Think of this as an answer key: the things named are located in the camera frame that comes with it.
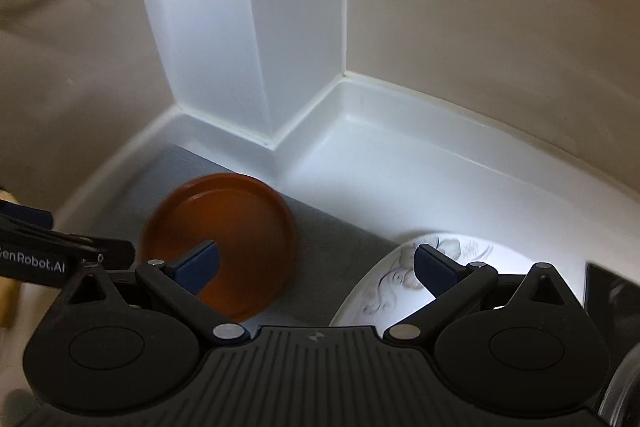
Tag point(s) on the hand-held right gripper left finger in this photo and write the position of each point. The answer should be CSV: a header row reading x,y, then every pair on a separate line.
x,y
197,269

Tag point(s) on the black glass cooktop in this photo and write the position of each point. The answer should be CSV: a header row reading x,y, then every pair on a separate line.
x,y
612,297

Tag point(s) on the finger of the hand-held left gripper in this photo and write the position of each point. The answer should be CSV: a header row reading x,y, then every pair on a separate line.
x,y
112,253

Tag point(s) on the orange plate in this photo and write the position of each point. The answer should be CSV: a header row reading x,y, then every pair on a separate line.
x,y
235,217

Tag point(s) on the steel gas burner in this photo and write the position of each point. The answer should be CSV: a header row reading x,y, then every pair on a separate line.
x,y
625,387

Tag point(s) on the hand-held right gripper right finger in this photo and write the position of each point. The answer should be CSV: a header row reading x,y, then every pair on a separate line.
x,y
436,274

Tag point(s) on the white floral plates stack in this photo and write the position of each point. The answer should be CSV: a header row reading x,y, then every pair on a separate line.
x,y
382,287

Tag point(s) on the grey mat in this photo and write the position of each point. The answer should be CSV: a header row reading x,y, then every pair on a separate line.
x,y
330,247

